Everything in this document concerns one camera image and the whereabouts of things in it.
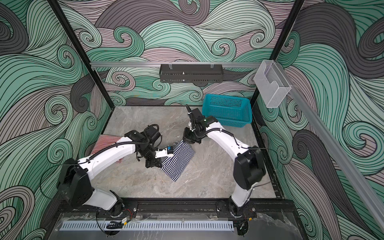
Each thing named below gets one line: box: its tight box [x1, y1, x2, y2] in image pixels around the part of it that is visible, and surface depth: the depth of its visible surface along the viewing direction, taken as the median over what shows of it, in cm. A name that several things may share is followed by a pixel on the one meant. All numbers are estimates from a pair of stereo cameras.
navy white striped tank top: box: [160, 140, 196, 182], surface depth 83 cm
